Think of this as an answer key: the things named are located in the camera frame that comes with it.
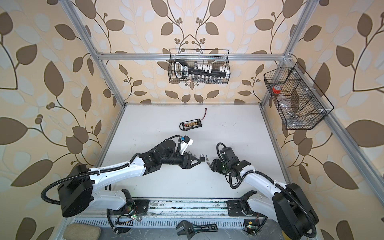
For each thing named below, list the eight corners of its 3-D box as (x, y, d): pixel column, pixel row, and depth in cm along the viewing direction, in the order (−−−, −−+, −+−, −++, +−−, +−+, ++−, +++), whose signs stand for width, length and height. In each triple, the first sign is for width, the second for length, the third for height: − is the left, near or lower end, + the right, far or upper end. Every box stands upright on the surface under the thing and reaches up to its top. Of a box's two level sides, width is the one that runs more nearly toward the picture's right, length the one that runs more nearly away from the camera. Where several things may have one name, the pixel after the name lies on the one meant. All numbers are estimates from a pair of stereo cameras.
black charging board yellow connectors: (180, 132, 107) (180, 130, 105) (178, 124, 111) (178, 122, 110) (202, 127, 109) (202, 125, 108) (199, 119, 114) (199, 117, 112)
